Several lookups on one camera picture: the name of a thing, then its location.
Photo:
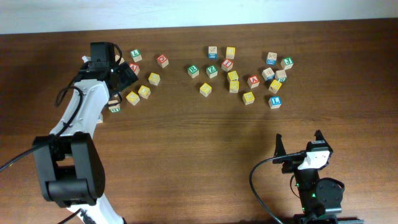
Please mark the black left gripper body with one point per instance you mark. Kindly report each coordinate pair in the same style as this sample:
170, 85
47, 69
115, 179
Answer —
127, 76

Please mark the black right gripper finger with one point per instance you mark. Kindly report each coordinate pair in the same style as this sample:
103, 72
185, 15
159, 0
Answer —
279, 147
319, 136

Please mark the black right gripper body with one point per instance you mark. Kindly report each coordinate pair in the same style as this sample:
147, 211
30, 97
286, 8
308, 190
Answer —
291, 166

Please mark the red C letter block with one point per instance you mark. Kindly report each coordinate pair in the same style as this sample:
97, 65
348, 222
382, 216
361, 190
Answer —
162, 60

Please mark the red I letter block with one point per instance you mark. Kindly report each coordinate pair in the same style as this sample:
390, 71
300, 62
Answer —
227, 65

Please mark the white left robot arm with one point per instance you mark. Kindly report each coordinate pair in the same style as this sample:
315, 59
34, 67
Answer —
69, 168

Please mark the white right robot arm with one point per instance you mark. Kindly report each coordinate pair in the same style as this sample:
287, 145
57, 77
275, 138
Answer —
320, 198

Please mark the red A block left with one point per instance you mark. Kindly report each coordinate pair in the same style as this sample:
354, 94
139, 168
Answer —
135, 68

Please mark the plain wooden block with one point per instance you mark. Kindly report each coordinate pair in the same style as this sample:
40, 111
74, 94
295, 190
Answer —
119, 59

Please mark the yellow block left lower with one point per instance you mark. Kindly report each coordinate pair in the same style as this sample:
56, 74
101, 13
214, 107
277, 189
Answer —
133, 98

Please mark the green L letter block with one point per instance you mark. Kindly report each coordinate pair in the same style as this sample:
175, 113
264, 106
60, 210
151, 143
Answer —
136, 55

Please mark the yellow block left middle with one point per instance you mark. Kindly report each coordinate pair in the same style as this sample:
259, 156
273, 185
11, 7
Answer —
144, 91

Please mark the yellow block left cluster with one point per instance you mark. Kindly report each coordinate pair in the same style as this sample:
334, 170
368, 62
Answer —
154, 79

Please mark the yellow block cluster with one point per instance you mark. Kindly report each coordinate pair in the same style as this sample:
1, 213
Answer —
275, 86
154, 79

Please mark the green E side block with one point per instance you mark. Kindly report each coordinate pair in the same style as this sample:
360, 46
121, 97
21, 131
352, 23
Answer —
114, 106

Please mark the blue L letter block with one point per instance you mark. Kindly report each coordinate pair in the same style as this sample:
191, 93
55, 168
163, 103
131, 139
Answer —
275, 102

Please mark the blue H block lower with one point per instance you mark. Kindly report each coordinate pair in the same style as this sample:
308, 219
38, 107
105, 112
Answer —
100, 119

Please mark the yellow umbrella picture block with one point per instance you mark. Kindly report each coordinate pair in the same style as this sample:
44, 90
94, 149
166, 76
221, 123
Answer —
248, 98

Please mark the yellow block right cluster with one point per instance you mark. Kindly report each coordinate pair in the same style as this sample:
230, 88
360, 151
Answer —
275, 86

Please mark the green R letter block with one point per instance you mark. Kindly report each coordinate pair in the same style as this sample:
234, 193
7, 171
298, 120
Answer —
193, 71

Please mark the green R side block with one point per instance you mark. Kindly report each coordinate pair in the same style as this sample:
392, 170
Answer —
280, 75

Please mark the red A letter block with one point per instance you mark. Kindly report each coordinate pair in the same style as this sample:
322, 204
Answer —
253, 81

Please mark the blue side wooden block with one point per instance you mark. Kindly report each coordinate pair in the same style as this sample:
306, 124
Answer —
268, 74

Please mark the yellow block lower middle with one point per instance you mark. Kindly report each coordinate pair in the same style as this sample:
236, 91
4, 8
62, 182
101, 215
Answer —
234, 86

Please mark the green J letter block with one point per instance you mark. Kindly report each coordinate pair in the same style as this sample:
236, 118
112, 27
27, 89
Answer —
287, 63

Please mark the yellow block near R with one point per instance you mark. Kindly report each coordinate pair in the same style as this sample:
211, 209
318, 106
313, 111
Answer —
205, 89

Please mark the yellow block upper middle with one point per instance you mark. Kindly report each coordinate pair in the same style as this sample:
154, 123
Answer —
232, 76

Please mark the blue X wooden block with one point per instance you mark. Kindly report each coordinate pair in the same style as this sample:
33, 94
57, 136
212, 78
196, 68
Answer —
271, 58

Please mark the green Z letter block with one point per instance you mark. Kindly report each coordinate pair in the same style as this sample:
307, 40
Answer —
212, 71

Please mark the blue side top block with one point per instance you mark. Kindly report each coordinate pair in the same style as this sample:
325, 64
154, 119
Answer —
212, 52

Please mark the yellow top back block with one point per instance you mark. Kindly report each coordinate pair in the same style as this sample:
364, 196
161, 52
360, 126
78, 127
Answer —
230, 52

